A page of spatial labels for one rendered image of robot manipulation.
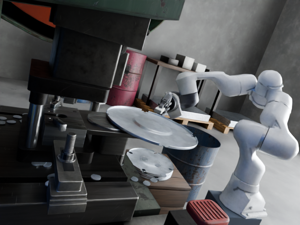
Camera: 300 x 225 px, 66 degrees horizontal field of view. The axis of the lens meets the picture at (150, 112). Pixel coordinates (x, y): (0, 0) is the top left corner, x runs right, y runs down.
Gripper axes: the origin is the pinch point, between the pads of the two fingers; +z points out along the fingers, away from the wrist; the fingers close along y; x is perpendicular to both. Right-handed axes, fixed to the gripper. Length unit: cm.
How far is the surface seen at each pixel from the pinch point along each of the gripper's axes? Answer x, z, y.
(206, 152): 30, -67, -33
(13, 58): -257, -183, -58
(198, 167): 30, -67, -46
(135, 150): -12, -38, -40
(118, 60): -5.5, 42.2, 18.0
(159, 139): 8.1, 33.7, 1.3
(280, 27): 110, -501, 146
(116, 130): -2.3, 38.5, 0.8
